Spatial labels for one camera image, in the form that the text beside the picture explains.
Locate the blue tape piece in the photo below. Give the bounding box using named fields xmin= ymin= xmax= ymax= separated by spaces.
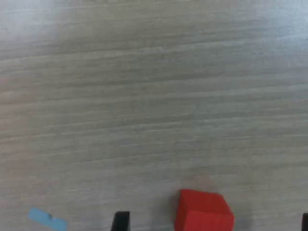
xmin=27 ymin=207 xmax=68 ymax=231

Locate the red wooden cube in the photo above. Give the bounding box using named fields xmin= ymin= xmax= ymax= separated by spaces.
xmin=174 ymin=189 xmax=236 ymax=231

